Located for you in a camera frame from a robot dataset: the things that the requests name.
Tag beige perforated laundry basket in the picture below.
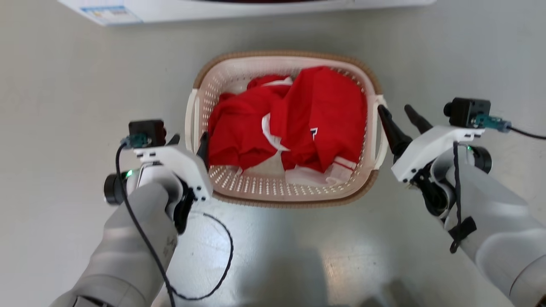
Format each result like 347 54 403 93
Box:
185 50 389 209

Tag white front-load washing machine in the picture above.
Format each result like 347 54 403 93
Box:
58 0 438 27

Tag braided black right arm cable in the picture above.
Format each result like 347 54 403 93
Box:
448 142 478 255

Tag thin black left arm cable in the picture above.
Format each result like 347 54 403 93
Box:
115 143 235 307

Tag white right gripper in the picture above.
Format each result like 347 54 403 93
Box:
378 104 485 184

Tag blue energy label sticker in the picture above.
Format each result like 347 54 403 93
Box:
80 6 143 25

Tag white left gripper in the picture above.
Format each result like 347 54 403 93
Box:
134 131 213 201

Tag red and white garment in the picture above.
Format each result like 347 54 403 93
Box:
208 66 368 186

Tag thin black right camera cable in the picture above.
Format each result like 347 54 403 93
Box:
508 126 546 141

